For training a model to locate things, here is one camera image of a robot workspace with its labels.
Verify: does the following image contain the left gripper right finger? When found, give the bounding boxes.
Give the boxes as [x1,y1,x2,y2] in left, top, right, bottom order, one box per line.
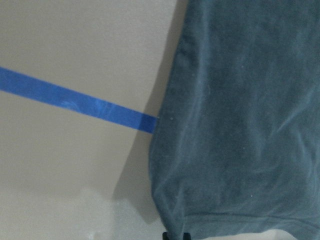
[182,232,192,240]

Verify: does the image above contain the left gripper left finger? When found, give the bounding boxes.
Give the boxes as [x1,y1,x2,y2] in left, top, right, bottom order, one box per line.
[162,232,170,240]

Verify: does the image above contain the black printed t-shirt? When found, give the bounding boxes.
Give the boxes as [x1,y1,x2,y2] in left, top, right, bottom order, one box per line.
[149,0,320,240]

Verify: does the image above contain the brown table mat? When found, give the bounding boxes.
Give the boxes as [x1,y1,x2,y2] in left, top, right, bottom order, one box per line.
[0,0,188,240]

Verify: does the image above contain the blue tape line crosswise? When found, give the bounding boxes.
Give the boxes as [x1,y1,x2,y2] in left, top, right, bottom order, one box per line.
[0,67,157,134]

